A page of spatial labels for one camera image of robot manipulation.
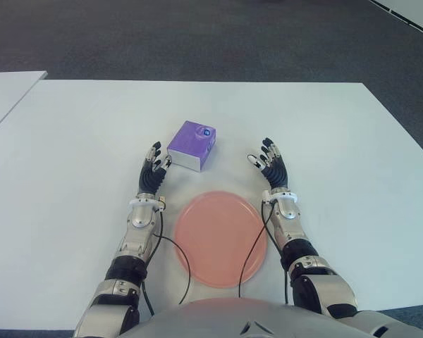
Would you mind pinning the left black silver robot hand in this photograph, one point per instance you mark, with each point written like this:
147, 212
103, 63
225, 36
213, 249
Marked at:
149, 177

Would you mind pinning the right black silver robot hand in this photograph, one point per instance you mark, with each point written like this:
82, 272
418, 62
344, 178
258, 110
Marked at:
275, 174

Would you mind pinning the purple tissue paper pack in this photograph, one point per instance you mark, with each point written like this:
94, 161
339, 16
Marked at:
188, 144

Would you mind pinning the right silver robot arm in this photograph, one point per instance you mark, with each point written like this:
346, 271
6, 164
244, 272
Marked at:
303, 253

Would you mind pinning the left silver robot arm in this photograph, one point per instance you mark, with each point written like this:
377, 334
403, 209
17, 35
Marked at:
127, 246

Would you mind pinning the round pink plate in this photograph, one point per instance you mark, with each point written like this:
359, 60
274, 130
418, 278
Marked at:
220, 239

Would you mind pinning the grey robot torso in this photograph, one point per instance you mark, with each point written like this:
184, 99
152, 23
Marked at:
232, 317

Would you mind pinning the neighbouring white table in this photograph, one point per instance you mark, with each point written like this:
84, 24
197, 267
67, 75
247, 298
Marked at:
3, 95

